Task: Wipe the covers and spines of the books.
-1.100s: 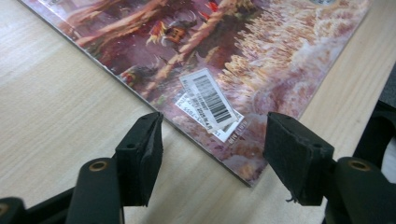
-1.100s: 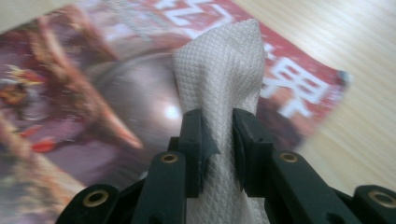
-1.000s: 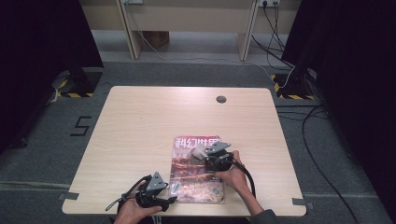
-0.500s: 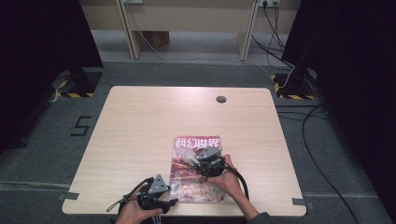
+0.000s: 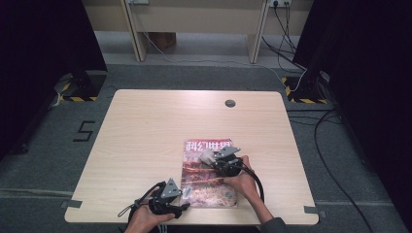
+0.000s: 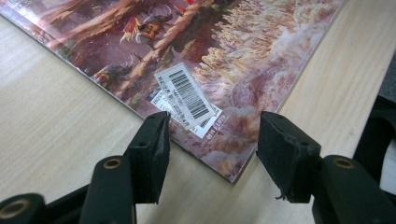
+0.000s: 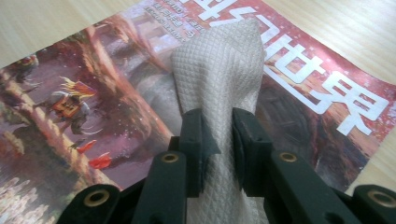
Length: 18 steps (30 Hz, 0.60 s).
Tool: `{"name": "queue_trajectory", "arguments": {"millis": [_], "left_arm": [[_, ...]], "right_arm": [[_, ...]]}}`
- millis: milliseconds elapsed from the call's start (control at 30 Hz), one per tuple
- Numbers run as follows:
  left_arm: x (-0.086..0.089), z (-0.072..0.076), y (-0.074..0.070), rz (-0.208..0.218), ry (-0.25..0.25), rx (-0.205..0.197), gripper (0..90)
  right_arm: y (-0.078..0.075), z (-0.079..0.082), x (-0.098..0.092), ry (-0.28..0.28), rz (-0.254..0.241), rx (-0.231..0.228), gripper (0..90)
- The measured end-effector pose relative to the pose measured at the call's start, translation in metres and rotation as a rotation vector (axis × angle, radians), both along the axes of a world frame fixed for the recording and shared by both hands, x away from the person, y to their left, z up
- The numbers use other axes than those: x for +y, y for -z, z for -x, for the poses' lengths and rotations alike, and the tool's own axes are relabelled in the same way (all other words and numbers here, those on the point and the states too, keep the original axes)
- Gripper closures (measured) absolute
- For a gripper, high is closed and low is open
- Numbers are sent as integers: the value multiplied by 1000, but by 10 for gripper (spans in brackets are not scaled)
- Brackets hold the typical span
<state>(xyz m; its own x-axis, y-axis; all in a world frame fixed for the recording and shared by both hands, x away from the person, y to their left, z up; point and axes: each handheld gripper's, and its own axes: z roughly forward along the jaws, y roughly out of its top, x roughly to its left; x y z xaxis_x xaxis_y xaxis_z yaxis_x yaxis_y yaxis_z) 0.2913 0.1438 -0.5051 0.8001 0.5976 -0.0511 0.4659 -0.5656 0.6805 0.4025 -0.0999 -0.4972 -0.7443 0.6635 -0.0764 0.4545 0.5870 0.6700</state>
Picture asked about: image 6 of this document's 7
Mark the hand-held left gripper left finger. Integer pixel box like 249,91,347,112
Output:
123,110,172,205

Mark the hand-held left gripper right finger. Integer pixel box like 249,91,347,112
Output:
255,110,322,203

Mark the red illustrated magazine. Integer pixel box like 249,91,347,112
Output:
0,0,347,184

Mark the dark blurred object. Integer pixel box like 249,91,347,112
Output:
352,94,396,200

